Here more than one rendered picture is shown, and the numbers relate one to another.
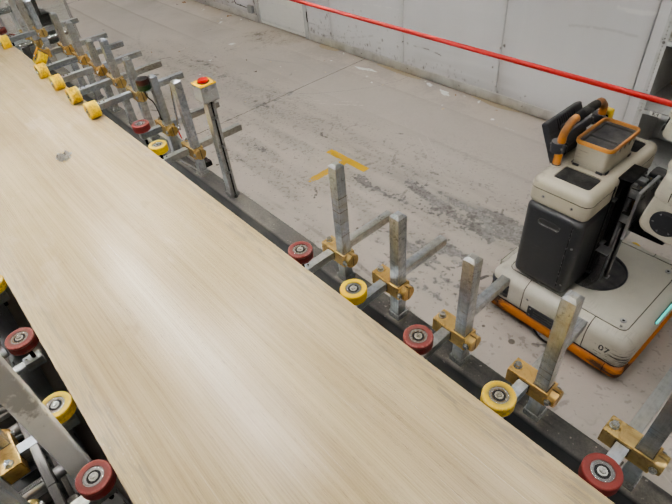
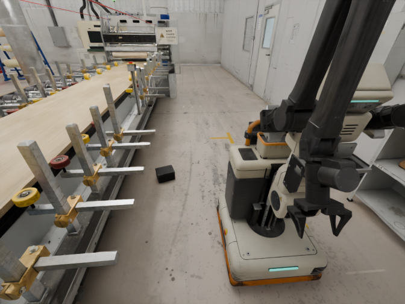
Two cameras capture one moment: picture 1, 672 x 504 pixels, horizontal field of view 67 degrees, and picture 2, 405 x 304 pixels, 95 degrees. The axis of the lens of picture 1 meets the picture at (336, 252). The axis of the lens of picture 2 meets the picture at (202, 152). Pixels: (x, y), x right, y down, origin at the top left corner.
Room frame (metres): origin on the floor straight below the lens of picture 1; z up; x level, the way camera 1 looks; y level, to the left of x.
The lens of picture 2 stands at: (0.55, -1.24, 1.46)
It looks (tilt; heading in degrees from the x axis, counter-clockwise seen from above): 32 degrees down; 32
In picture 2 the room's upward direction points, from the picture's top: 1 degrees clockwise
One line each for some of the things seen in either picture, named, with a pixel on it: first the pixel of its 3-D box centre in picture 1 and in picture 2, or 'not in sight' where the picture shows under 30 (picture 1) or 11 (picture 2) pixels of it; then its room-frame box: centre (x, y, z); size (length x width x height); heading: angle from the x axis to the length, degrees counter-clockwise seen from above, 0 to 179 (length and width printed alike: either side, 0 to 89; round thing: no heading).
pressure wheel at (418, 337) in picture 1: (417, 347); (62, 167); (0.83, -0.19, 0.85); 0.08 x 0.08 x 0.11
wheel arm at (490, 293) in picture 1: (462, 318); (103, 172); (0.95, -0.35, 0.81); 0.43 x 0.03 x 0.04; 128
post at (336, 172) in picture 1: (341, 226); (114, 119); (1.29, -0.03, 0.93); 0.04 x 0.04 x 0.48; 38
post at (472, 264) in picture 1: (464, 319); (87, 167); (0.89, -0.33, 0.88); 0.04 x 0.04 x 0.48; 38
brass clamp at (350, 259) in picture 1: (340, 252); (119, 134); (1.30, -0.01, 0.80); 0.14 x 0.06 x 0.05; 38
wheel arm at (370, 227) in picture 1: (347, 243); (126, 133); (1.35, -0.04, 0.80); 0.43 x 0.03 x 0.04; 128
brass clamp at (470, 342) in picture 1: (456, 331); (93, 174); (0.91, -0.32, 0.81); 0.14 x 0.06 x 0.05; 38
